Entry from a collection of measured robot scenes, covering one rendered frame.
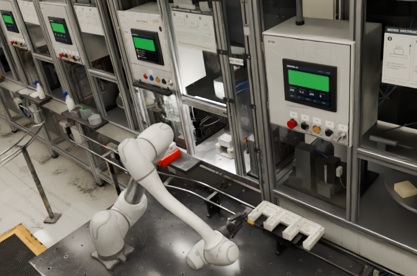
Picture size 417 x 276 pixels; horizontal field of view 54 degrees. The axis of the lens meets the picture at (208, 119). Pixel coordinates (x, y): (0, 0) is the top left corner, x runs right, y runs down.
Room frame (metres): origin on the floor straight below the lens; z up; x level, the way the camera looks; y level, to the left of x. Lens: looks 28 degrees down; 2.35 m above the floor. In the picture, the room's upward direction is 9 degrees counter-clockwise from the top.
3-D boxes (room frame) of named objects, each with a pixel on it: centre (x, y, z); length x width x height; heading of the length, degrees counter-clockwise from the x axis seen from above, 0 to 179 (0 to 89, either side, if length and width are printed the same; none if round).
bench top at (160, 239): (1.59, 0.26, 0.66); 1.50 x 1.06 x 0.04; 42
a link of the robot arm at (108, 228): (1.76, 0.65, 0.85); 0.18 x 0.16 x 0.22; 147
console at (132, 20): (2.50, 0.22, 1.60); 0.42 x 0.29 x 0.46; 42
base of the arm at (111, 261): (1.73, 0.64, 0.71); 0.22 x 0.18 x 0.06; 42
